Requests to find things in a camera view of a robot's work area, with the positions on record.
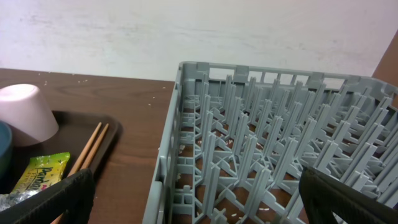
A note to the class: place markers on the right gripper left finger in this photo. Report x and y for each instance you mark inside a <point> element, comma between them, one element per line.
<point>72,197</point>

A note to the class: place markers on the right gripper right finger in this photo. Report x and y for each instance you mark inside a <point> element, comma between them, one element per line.
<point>323,197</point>

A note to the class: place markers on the green snack wrapper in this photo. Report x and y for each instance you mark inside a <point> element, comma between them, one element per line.
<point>42,172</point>

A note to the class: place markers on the dark blue plate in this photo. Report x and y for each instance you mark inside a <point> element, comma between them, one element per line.
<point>6,147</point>

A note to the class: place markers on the grey dishwasher rack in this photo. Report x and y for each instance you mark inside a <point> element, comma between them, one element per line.
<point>237,138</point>

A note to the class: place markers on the left wooden chopstick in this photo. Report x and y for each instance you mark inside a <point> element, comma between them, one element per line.
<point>84,152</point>

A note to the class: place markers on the wooden chopstick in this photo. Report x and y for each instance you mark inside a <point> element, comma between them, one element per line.
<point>84,152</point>
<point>94,147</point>

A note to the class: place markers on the brown serving tray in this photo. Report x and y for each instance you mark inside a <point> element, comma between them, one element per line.
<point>74,132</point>

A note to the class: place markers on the right wooden chopstick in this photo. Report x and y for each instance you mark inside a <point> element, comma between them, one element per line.
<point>94,147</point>

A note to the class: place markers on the pink cup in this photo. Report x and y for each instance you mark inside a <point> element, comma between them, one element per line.
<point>25,110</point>

